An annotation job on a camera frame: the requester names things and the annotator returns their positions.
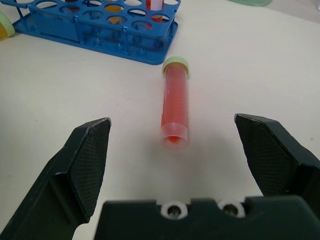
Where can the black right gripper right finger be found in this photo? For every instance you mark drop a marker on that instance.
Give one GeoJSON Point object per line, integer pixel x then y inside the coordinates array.
{"type": "Point", "coordinates": [275, 160]}

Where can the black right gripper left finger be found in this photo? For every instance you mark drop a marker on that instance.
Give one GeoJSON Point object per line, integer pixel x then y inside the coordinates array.
{"type": "Point", "coordinates": [62, 175]}

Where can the pale green round object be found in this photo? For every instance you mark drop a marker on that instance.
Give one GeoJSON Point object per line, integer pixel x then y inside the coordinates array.
{"type": "Point", "coordinates": [250, 2]}

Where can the blue plastic test tube rack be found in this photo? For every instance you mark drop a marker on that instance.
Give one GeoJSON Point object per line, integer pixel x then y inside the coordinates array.
{"type": "Point", "coordinates": [100, 27]}

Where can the yellow tube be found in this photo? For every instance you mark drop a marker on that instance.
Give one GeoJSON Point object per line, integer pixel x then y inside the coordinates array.
{"type": "Point", "coordinates": [4, 26]}

